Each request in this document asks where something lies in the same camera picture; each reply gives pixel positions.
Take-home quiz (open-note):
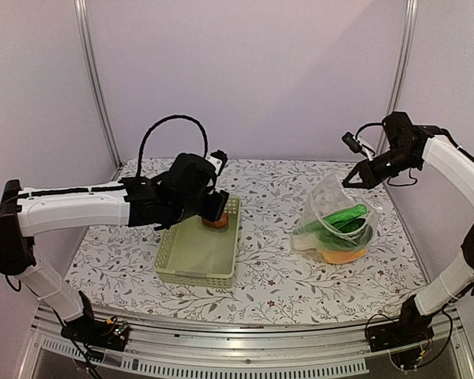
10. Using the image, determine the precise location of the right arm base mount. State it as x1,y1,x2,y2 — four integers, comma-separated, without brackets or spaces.
364,297,434,352

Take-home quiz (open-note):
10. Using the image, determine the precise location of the aluminium frame post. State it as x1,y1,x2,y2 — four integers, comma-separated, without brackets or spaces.
73,0,122,168
374,0,419,155

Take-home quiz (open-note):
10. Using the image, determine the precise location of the dark green cucumber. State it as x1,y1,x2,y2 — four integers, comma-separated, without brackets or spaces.
333,218,366,234

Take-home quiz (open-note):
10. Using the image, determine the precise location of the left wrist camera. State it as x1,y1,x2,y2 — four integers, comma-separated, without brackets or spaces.
205,149,228,177

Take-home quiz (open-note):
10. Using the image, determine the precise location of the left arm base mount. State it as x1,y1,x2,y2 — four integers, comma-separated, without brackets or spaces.
61,291,130,352

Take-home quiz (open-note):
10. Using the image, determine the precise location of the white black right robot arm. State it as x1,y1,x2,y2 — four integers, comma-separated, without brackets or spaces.
342,111,474,344

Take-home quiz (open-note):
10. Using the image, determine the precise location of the right aluminium frame post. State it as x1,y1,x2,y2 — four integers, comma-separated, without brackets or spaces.
374,0,419,155

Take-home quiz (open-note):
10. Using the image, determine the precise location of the light green cucumber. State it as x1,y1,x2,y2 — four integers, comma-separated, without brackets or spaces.
324,204,368,225

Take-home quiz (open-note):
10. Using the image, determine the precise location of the clear zip top bag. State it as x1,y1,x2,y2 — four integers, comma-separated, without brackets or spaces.
291,172,382,265

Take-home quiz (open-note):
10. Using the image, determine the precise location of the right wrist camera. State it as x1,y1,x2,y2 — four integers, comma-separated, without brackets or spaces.
341,132,376,161

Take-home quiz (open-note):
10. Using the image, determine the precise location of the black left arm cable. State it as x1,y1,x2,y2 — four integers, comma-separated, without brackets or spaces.
136,114,209,181

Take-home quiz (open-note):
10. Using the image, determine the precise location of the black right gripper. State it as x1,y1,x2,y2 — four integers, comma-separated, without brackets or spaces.
343,145,420,190

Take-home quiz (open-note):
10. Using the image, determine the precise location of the floral patterned table mat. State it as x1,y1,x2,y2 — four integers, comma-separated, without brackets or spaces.
65,159,425,325

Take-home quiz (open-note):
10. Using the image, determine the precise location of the white green bok choy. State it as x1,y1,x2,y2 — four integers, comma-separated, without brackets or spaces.
292,222,374,251

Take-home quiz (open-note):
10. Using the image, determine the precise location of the aluminium front rail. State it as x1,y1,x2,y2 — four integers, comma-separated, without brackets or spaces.
17,303,474,379

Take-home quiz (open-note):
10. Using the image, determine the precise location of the left aluminium frame post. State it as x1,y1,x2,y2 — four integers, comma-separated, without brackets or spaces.
73,0,122,168

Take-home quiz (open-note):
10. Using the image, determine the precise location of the brown potato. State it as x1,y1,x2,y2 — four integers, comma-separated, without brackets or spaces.
201,212,228,229

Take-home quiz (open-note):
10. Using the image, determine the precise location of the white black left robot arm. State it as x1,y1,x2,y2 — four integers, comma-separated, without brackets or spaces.
0,151,229,343

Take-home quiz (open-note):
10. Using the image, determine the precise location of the pale green plastic basket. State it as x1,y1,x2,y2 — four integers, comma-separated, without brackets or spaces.
154,197,241,288

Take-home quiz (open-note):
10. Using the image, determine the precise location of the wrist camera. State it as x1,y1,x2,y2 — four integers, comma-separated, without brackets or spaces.
205,149,228,177
341,132,376,161

